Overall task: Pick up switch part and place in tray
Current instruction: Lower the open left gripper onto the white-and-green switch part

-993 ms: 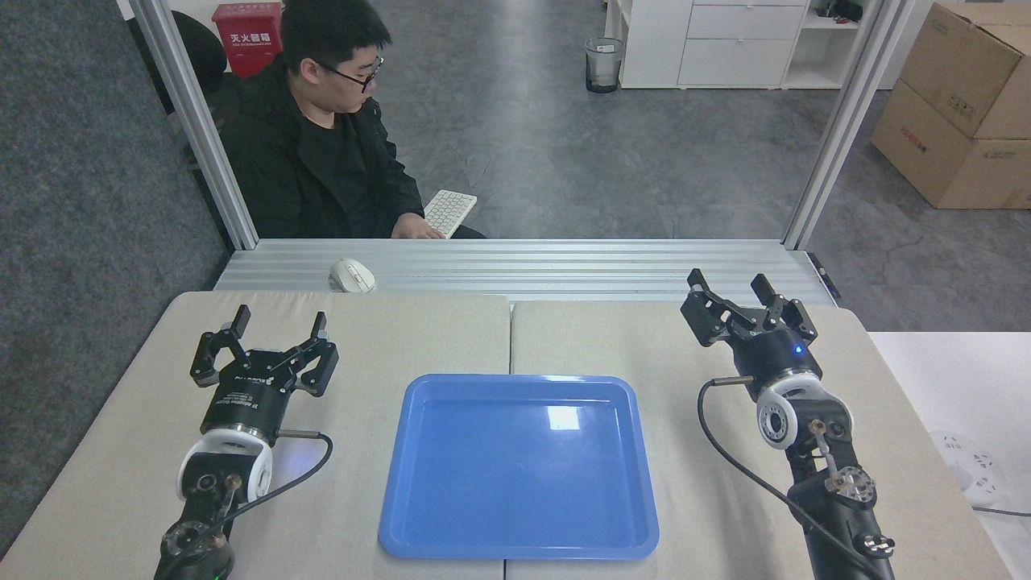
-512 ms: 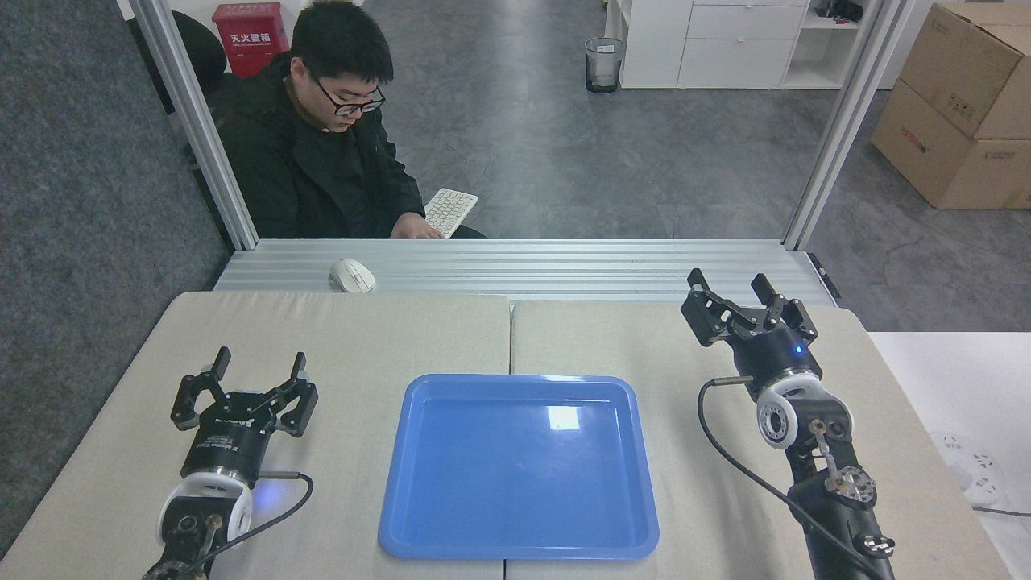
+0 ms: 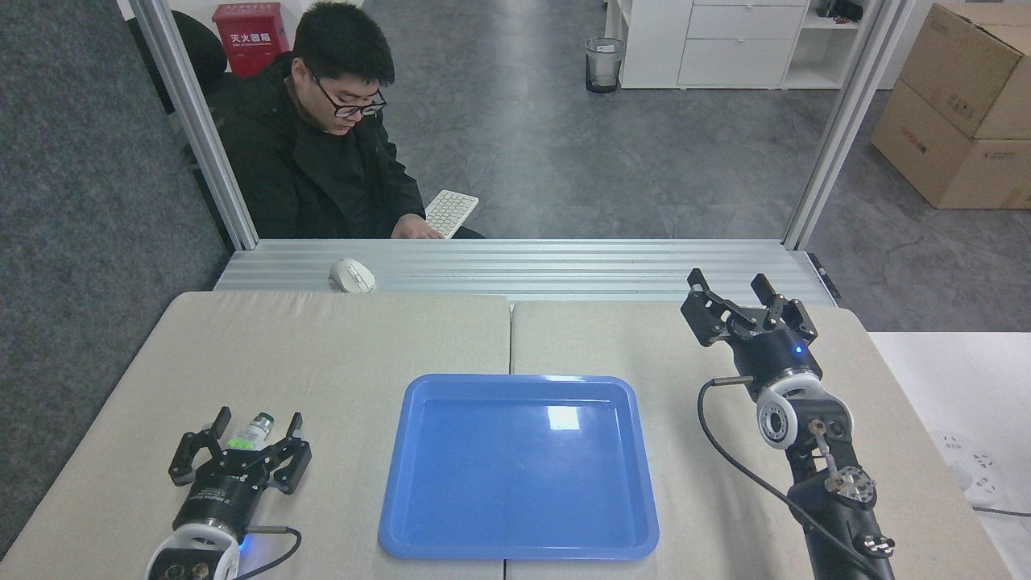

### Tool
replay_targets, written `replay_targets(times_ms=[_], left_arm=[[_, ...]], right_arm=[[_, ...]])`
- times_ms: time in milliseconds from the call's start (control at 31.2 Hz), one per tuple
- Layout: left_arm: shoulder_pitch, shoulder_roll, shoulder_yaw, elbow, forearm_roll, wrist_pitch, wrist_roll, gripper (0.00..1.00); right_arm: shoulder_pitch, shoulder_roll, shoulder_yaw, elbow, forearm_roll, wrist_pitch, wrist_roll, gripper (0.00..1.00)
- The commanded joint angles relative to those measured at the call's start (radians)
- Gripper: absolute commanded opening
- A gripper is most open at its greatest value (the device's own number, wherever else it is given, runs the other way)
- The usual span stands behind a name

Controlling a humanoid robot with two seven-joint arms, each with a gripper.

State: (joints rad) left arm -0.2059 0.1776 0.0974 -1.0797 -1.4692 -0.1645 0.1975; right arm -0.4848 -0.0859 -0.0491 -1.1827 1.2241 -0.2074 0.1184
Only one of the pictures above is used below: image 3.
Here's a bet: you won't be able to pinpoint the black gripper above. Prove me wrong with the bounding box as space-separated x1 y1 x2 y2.
168 407 313 533
681 268 823 397

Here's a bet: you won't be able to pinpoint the green switch part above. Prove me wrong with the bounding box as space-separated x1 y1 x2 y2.
226 412 277 453

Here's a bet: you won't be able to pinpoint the blue plastic tray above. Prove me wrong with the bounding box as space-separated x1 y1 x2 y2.
379 373 660 561

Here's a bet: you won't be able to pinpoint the person's left hand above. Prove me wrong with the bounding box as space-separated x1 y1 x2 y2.
391 214 445 240

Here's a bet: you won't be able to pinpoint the white side table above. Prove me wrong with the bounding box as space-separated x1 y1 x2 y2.
868 332 1031 580

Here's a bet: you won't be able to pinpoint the white computer mouse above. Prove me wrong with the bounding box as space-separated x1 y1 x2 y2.
329 258 376 294

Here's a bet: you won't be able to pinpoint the large cardboard box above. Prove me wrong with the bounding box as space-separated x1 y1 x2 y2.
871 79 1031 210

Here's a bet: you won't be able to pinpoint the white power strip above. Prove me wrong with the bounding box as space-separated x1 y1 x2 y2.
930 431 1008 508

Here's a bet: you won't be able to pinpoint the white drawer cabinet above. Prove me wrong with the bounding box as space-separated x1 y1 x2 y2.
604 0 867 90

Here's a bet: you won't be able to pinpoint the person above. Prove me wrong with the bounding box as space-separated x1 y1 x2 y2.
205 2 485 240

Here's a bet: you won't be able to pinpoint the grey mesh trash bin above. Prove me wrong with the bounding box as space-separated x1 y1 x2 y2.
585 37 627 94

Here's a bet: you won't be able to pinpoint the white keyboard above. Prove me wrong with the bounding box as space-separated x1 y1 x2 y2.
422 189 479 240

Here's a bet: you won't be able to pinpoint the small cardboard box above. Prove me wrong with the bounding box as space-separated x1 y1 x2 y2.
898 2 1031 141

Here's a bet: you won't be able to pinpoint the black glasses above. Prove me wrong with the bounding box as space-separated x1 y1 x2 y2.
309 72 388 119

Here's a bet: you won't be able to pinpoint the black office chair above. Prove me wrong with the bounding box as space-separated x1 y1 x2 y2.
127 12 242 118

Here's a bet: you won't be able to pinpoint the red fire extinguisher box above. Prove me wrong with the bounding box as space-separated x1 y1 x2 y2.
212 2 291 78

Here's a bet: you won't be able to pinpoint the silver aluminium rail table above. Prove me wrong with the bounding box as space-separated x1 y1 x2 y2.
213 238 841 308

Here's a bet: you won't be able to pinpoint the silver aluminium post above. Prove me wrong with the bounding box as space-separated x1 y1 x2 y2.
783 0 917 251
129 0 259 250

